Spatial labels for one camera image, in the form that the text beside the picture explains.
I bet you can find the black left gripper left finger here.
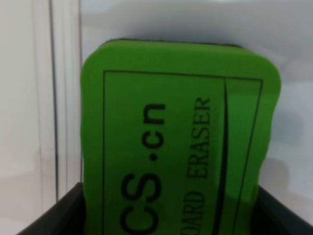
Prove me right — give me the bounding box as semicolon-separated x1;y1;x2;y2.
19;183;86;235

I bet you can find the green whiteboard eraser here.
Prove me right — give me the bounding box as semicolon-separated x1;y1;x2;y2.
81;43;281;235

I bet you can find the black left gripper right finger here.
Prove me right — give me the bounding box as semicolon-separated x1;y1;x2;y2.
251;187;313;235

